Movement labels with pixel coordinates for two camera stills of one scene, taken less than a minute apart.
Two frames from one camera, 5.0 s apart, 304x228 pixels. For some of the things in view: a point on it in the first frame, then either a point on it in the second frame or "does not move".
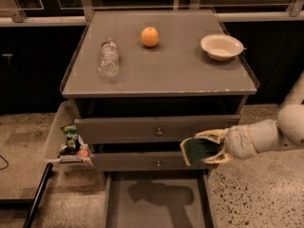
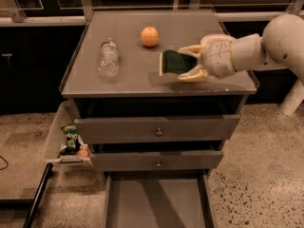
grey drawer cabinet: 141,81 does not move
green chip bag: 72,136 does not move
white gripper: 239,142 -> 218,58
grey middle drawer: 144,161 does not move
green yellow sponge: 195,148 -> 173,62
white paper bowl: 221,47 does not move
